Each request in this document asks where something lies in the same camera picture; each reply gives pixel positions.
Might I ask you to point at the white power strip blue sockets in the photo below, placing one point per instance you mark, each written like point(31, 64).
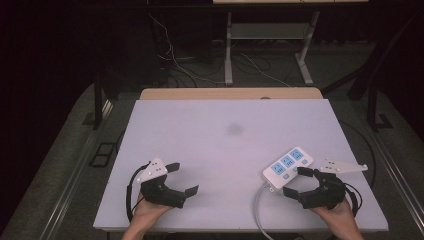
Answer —
point(286, 166)

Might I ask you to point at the black rectangular floor frame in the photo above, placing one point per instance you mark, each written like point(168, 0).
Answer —
point(102, 155)

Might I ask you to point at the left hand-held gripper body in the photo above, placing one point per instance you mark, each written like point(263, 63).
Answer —
point(156, 193)

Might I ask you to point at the aluminium floor rail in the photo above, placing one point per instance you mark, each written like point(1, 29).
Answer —
point(76, 173)
point(396, 173)

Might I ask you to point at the grey metal desk frame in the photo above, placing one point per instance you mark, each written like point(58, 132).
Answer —
point(266, 31)

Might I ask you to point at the black stand leg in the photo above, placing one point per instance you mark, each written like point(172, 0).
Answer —
point(373, 106)
point(97, 103)

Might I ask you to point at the person's left hand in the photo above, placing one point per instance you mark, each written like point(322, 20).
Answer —
point(148, 211)

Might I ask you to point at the person's right hand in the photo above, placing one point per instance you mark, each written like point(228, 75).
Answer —
point(338, 215)

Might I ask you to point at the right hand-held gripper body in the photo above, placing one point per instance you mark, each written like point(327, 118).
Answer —
point(328, 193)

